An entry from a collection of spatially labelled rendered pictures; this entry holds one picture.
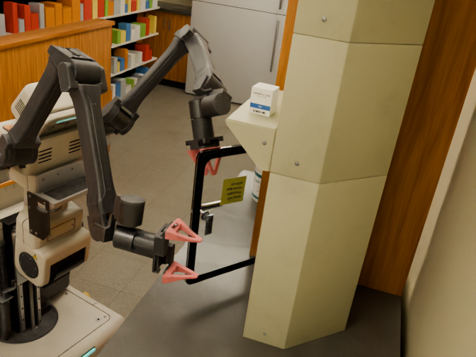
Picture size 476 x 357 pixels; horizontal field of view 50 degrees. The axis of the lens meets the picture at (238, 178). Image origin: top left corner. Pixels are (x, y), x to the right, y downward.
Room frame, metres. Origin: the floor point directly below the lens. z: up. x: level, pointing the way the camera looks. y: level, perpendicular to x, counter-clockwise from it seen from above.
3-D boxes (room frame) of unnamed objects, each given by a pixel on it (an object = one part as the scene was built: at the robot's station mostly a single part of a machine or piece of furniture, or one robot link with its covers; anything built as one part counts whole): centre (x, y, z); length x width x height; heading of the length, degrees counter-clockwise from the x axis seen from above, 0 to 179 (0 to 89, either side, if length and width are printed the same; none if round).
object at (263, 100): (1.13, -0.03, 1.54); 0.05 x 0.05 x 0.06; 72
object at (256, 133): (1.19, -0.05, 1.46); 0.32 x 0.12 x 0.10; 166
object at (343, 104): (1.14, -0.23, 1.33); 0.32 x 0.25 x 0.77; 166
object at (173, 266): (0.97, 0.11, 1.17); 0.09 x 0.07 x 0.07; 76
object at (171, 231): (0.97, 0.11, 1.24); 0.09 x 0.07 x 0.07; 76
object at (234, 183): (1.22, -0.01, 1.19); 0.30 x 0.01 x 0.40; 129
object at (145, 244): (0.98, 0.18, 1.20); 0.07 x 0.07 x 0.10; 76
